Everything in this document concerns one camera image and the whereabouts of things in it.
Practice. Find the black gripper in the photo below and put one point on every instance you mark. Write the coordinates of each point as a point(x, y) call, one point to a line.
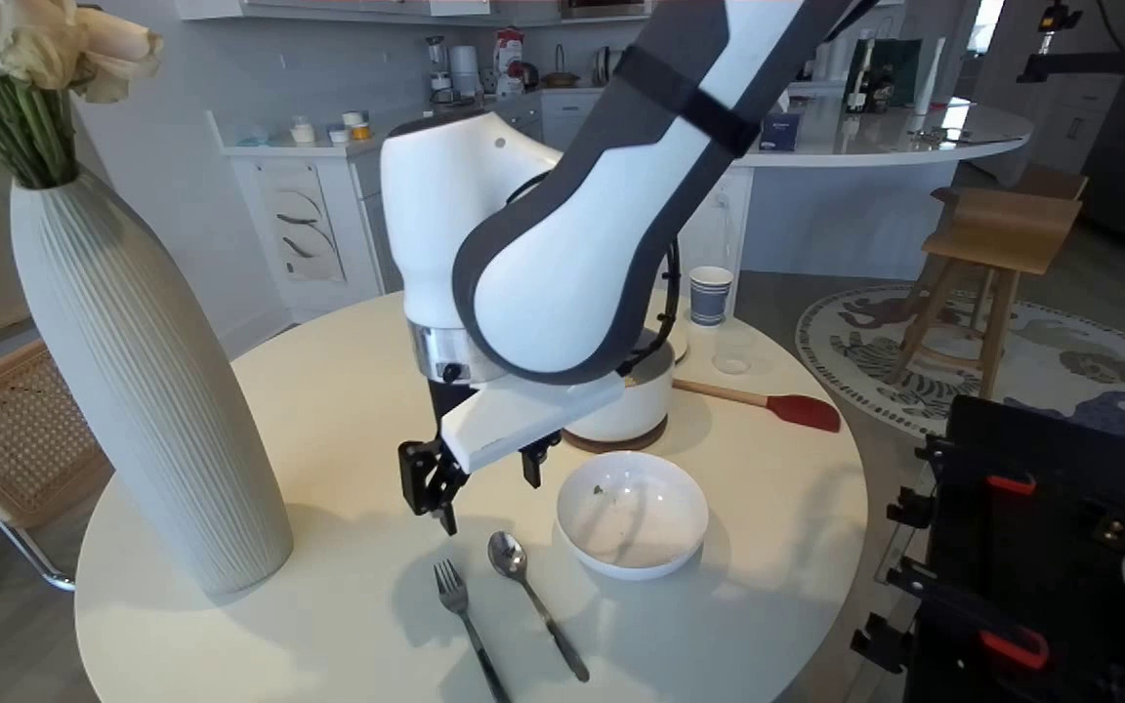
point(438, 462)

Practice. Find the silver spoon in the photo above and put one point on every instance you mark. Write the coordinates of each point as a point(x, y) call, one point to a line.
point(527, 591)

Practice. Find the silver fork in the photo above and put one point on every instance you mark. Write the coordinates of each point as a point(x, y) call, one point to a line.
point(466, 620)

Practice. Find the blue and white cup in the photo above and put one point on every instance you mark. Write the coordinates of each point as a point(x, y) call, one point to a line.
point(707, 299)

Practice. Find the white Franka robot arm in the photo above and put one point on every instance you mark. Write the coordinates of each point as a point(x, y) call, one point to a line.
point(641, 196)

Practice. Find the dark round trivet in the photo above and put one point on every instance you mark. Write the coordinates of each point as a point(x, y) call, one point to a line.
point(616, 448)

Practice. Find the white bowl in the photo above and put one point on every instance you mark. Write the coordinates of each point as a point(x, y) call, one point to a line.
point(629, 517)

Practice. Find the white kitchen counter cabinet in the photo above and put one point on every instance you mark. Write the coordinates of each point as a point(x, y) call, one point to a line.
point(313, 220)

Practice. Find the grey ribbed vase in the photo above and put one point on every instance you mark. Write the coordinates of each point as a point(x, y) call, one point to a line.
point(133, 393)

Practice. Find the wicker back chair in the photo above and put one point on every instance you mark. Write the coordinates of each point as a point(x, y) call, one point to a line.
point(16, 444)

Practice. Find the wooden bar stool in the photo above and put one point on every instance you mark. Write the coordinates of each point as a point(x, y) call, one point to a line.
point(999, 226)

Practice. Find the round patterned rug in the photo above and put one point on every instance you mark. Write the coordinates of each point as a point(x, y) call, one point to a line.
point(1055, 372)

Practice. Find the black perforated side table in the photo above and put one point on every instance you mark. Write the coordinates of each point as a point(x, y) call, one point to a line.
point(1073, 549)

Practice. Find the cream flower bouquet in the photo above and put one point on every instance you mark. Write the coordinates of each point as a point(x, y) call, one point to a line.
point(30, 53)

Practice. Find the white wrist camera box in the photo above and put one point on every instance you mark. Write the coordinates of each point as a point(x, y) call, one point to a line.
point(523, 420)

